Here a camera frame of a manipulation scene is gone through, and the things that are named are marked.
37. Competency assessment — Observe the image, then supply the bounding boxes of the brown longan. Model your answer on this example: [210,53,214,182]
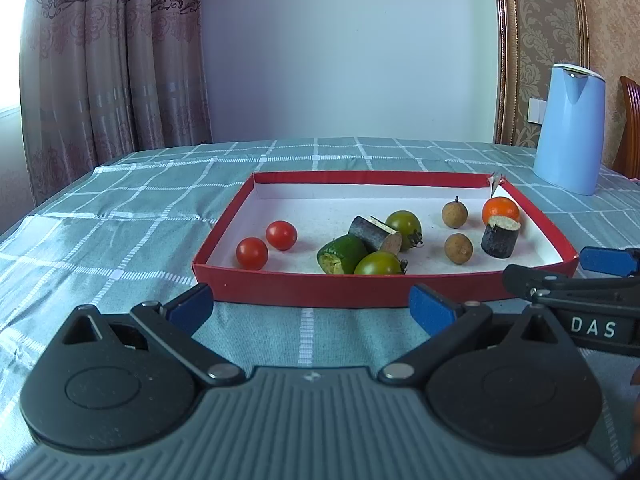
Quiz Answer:
[444,233,474,264]
[442,197,469,229]

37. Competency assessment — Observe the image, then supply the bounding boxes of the green tomato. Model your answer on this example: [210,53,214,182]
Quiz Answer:
[385,210,423,252]
[354,252,408,275]

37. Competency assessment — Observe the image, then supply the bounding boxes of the large dark sugarcane piece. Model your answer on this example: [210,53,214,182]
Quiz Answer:
[348,216,401,256]

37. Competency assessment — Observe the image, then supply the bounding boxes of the green cucumber piece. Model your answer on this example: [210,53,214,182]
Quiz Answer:
[317,234,368,275]

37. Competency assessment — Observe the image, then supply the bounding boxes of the red cherry tomato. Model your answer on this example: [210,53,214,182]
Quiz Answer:
[266,220,297,252]
[235,237,269,271]

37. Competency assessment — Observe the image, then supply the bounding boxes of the person right hand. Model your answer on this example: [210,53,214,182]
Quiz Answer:
[630,366,640,457]

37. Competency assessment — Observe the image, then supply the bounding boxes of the small dark sugarcane piece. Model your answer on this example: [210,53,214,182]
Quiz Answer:
[480,216,521,259]

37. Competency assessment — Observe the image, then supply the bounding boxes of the orange tangerine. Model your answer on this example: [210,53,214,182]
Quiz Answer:
[482,196,520,224]

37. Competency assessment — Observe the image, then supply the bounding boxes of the wooden chair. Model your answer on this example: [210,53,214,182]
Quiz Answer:
[613,76,640,179]

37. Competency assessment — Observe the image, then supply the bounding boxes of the light blue kettle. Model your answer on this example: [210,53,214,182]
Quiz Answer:
[534,63,605,195]

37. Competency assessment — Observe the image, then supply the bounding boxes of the green tomato in box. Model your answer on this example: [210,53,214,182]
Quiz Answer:
[385,210,423,252]

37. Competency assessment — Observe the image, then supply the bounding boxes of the red shallow cardboard box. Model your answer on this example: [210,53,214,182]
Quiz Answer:
[192,170,578,308]

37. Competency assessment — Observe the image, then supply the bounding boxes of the pink patterned curtain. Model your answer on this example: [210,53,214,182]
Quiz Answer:
[20,0,213,203]

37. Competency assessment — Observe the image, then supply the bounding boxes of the white wall socket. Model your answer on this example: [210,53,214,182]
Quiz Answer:
[527,98,547,125]

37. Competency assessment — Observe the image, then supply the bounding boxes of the gold frame moulding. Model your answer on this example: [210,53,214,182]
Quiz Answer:
[494,0,520,145]

